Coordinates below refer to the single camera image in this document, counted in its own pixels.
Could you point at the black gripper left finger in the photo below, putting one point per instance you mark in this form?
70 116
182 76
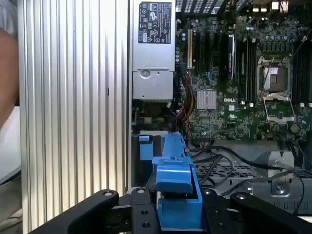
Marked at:
80 214

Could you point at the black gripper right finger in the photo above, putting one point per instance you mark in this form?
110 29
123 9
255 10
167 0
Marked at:
243 214

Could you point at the hard disk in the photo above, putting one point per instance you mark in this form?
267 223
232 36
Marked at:
175 173

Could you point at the blue disk carrier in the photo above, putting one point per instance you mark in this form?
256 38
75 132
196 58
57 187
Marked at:
145 148

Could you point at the black RAM slot bank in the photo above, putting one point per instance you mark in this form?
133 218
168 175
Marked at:
302 73
247 73

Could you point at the white expansion slot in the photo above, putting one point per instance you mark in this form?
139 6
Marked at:
189 48

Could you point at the perforated metal drive cage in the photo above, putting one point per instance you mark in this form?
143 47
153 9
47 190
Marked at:
280 187

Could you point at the green Dell motherboard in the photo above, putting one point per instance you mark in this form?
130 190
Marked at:
219 122

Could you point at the silver chipset heat sink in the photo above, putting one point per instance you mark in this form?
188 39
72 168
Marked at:
206 99

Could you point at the metal socket cover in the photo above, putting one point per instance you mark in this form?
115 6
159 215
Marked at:
276 97

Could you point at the CPU socket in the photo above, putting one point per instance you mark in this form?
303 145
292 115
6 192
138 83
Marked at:
280 80

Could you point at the silver power supply unit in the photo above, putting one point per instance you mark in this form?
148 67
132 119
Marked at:
153 80

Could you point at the black graphics card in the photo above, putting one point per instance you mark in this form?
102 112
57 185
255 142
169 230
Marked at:
231 56

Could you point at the black open PC case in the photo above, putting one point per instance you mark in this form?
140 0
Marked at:
129 61

